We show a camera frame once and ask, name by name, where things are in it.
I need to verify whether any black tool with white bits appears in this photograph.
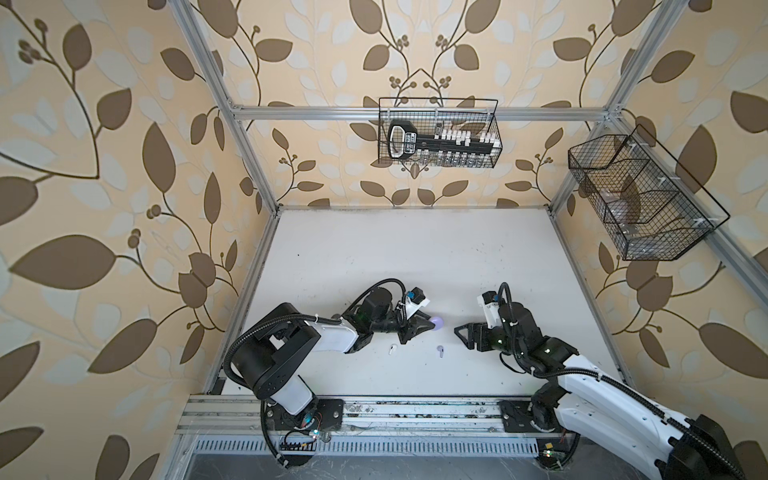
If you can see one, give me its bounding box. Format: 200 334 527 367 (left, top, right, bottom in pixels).
385 120 502 160

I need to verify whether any black wire basket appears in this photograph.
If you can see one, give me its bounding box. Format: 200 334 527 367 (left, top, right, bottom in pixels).
568 124 731 261
377 96 503 169

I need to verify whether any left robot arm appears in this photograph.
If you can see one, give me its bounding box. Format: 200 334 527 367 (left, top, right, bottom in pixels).
222 278 443 421

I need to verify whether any black wire basket right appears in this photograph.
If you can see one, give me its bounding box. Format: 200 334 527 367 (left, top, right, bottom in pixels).
568 124 731 261

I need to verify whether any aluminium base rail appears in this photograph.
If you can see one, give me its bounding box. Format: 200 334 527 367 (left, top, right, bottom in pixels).
175 395 672 437

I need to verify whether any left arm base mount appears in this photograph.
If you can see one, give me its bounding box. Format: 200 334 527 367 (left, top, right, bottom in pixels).
262 398 345 432

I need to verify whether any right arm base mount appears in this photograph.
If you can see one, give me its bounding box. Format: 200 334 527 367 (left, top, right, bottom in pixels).
498 399 567 435

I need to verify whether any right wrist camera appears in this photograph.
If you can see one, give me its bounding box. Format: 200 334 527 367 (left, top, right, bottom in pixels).
477 291 502 329

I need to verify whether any purple round charging case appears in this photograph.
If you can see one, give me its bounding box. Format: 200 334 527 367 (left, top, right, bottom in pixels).
430 316 444 330

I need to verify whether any black wire basket centre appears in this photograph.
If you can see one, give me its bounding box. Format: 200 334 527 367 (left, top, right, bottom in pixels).
377 96 503 169

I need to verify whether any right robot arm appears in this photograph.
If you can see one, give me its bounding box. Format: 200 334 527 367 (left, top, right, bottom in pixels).
454 283 746 479

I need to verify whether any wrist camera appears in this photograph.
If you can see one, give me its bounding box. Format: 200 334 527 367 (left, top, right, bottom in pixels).
404 287 430 319
477 291 502 329

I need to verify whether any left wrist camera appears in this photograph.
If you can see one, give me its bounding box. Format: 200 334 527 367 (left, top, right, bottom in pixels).
404 287 430 319

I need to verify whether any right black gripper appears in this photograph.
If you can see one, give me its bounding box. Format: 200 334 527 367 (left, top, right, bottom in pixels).
454 320 523 358

